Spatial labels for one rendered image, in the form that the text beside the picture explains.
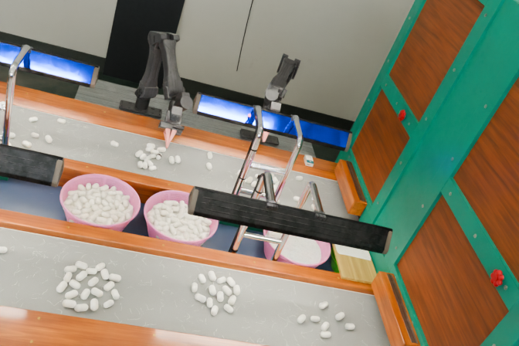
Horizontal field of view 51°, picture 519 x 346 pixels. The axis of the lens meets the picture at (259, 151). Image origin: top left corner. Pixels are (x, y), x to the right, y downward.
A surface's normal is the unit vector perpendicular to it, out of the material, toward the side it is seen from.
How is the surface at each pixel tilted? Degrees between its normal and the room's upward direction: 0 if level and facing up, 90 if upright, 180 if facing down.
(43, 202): 0
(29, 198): 0
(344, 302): 0
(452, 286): 90
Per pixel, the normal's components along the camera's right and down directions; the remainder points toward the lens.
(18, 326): 0.32, -0.80
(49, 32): 0.10, 0.56
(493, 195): -0.94, -0.22
